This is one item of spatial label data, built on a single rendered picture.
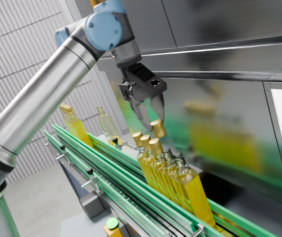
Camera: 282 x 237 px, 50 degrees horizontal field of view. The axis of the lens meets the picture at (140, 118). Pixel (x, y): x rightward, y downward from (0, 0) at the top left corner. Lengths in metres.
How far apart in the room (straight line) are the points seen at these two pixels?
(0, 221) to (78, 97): 3.39
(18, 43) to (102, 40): 3.49
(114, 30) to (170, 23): 0.29
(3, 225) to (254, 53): 0.67
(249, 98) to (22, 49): 3.57
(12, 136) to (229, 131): 0.53
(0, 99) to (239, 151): 3.68
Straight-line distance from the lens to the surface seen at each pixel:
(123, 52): 0.80
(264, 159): 0.80
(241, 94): 0.73
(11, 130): 0.60
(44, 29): 4.02
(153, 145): 0.93
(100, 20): 0.62
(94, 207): 1.48
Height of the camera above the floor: 1.55
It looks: 19 degrees down
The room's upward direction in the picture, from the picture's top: 22 degrees counter-clockwise
